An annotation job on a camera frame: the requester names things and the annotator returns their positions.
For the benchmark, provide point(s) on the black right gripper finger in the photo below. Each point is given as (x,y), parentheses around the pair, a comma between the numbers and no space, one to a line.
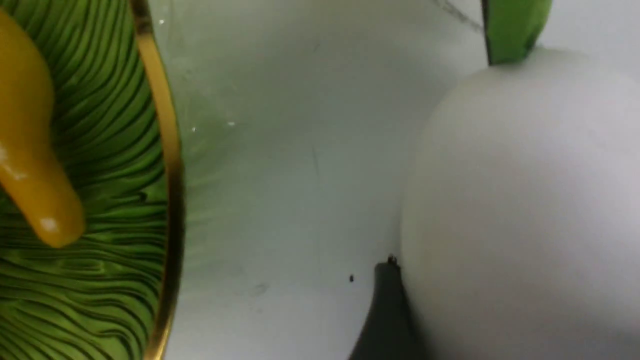
(387,332)

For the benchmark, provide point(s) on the white toy radish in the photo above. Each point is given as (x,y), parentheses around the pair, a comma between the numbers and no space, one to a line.
(520,228)

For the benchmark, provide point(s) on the yellow toy banana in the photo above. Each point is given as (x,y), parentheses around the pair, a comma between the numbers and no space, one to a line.
(31,174)

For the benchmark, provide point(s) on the green glass leaf plate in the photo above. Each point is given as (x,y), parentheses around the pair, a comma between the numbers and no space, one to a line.
(112,294)

